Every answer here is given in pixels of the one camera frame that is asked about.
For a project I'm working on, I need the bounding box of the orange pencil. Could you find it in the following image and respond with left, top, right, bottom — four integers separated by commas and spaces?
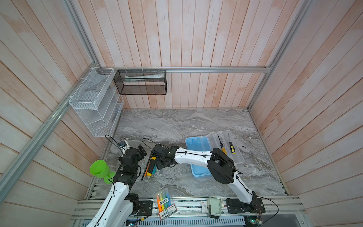
141, 159, 150, 181

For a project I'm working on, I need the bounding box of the yellow black utility knife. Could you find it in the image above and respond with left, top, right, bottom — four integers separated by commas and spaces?
146, 157, 157, 178

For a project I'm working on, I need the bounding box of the blue plastic tool box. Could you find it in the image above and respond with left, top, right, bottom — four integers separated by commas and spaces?
185, 130, 245, 179

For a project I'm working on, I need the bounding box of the black short screwdriver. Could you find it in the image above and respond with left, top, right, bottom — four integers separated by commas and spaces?
227, 133, 236, 155

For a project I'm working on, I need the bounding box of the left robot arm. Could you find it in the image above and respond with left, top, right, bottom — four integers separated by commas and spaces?
88, 145, 147, 227

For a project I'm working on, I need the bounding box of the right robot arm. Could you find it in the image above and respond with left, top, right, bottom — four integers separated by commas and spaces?
151, 144, 257, 205

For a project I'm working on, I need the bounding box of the highlighter marker pack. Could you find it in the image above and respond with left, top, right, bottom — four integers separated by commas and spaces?
155, 187, 177, 220

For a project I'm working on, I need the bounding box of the green plastic cup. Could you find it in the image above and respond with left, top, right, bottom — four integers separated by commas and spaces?
89, 160, 116, 184

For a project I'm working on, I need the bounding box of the white green electronic box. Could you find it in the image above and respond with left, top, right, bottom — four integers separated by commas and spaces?
207, 198, 222, 219

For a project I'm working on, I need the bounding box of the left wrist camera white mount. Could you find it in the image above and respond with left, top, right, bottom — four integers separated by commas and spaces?
118, 141, 130, 150

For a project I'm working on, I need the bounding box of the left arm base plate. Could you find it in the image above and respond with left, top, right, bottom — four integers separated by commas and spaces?
130, 200, 153, 216

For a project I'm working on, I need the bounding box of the white wire mesh shelf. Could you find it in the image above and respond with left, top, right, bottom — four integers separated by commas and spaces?
69, 68, 124, 137

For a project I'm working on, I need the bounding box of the aluminium front rail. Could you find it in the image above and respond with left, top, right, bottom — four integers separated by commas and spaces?
71, 195, 307, 220

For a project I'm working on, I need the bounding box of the black wire mesh basket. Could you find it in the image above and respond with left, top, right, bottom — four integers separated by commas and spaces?
113, 69, 167, 95

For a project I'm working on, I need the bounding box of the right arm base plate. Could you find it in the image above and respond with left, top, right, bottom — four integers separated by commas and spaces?
226, 198, 266, 214

